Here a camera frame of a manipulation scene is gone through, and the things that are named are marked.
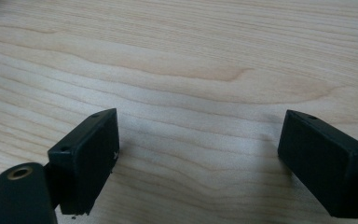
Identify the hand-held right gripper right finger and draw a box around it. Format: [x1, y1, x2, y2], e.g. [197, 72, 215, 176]
[277, 109, 358, 219]

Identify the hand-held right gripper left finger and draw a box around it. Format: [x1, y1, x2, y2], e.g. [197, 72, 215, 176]
[47, 107, 120, 217]

